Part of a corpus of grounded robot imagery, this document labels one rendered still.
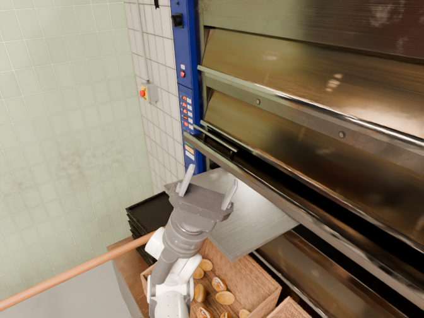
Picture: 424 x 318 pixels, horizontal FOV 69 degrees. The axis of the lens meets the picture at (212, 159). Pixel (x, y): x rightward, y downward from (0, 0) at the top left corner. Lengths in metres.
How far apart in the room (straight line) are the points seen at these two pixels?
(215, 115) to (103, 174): 1.25
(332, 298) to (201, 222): 0.83
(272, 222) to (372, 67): 0.71
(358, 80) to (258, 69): 0.37
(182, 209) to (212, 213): 0.06
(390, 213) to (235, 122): 0.69
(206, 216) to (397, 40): 0.58
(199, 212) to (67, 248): 2.20
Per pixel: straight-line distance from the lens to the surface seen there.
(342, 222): 1.03
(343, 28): 0.92
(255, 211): 1.36
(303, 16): 1.00
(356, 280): 1.20
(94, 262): 1.22
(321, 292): 1.36
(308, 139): 1.08
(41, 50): 2.11
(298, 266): 1.39
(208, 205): 0.58
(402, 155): 0.90
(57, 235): 2.62
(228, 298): 1.73
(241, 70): 1.21
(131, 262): 2.03
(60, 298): 2.81
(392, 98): 0.87
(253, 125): 1.25
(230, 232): 1.26
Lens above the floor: 2.05
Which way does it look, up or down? 30 degrees down
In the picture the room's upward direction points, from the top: 2 degrees counter-clockwise
